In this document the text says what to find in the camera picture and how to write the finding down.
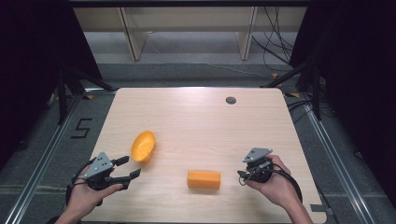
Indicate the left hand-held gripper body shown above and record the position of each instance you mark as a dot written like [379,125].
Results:
[99,165]

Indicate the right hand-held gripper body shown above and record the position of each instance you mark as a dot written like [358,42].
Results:
[259,166]

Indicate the orange plastic bowl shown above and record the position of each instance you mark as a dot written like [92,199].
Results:
[143,146]

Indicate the orange rectangular block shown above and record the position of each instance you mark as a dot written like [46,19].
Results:
[204,179]

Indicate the person's right hand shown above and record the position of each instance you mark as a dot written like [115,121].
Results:
[277,185]

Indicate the person's left hand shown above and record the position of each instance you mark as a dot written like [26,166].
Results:
[85,197]

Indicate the grey round table grommet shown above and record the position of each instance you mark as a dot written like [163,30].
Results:
[230,100]

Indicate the black metal stand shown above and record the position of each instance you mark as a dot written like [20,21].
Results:
[63,93]
[316,90]

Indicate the black curtain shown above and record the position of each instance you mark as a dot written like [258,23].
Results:
[358,77]
[34,62]

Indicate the aluminium floor rail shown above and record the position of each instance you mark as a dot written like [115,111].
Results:
[342,165]
[40,168]

